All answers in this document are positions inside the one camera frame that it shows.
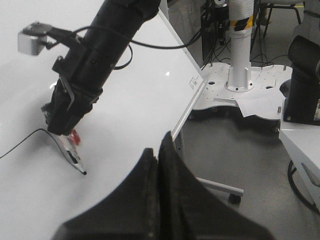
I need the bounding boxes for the black floor cables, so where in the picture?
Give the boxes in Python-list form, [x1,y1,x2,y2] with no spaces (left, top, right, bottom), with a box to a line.
[286,159,320,213]

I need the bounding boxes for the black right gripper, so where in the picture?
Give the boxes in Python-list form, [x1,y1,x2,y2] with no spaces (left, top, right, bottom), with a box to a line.
[41,79,103,136]

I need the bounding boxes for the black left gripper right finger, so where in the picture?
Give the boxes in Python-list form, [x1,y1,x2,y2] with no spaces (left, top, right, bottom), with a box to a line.
[158,132,274,240]

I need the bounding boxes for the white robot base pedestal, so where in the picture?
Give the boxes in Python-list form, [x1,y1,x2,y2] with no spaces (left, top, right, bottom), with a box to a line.
[193,0,292,120]

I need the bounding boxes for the black camera cable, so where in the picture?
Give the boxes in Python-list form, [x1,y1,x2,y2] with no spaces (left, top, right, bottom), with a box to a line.
[46,24,208,71]

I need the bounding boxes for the white whiteboard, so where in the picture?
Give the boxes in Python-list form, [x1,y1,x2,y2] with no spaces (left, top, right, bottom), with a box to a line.
[0,0,205,240]

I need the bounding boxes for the white side table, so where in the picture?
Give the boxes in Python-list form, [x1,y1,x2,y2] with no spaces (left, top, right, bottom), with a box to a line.
[279,120,320,206]

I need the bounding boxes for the white whiteboard marker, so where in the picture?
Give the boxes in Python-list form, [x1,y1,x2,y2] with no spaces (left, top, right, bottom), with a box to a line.
[57,129,87,175]

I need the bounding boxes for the whiteboard stand leg with caster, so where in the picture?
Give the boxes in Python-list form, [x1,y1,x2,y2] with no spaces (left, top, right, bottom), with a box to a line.
[174,123,245,204]

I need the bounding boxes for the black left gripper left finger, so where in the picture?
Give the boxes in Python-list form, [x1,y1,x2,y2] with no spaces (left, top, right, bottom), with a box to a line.
[53,148,159,240]

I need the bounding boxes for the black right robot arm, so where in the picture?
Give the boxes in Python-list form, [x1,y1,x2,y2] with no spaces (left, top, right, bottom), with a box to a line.
[42,0,273,240]

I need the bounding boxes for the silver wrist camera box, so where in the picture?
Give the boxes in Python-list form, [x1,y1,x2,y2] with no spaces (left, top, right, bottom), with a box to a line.
[17,21,53,56]

